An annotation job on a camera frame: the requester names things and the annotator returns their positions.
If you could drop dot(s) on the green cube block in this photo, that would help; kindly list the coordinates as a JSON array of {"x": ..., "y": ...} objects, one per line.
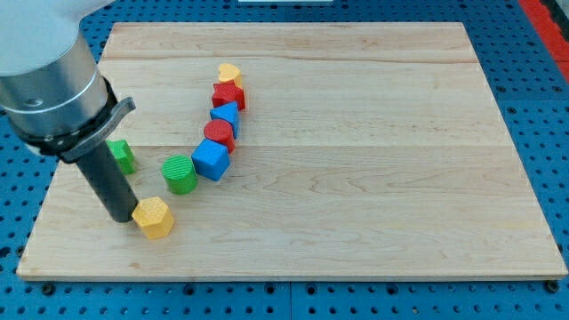
[{"x": 123, "y": 155}]

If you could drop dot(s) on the blue cube block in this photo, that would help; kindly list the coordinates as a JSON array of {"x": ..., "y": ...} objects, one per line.
[{"x": 211, "y": 159}]

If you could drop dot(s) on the red cylinder block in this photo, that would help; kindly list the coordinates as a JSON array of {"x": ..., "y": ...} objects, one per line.
[{"x": 220, "y": 131}]

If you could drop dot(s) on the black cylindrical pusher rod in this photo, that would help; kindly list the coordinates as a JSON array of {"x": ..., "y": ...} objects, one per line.
[{"x": 104, "y": 175}]

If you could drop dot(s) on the grey clamp bracket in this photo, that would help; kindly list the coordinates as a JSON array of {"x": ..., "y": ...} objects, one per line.
[{"x": 92, "y": 140}]

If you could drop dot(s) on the red star block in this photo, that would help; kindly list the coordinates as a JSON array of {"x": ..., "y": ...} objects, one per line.
[{"x": 226, "y": 93}]

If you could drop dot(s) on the yellow hexagon block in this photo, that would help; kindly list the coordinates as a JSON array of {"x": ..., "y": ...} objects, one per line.
[{"x": 153, "y": 217}]

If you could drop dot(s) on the wooden board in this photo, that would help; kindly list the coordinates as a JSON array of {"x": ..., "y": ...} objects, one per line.
[{"x": 367, "y": 152}]

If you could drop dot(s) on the yellow heart block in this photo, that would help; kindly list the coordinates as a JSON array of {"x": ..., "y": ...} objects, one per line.
[{"x": 229, "y": 73}]

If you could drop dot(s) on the blue triangle block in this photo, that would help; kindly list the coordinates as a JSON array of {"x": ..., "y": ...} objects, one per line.
[{"x": 230, "y": 113}]

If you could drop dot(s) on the green cylinder block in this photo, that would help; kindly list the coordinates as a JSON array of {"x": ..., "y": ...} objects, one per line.
[{"x": 179, "y": 174}]

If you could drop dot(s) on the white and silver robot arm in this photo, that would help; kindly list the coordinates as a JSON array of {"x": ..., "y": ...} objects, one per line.
[{"x": 57, "y": 101}]

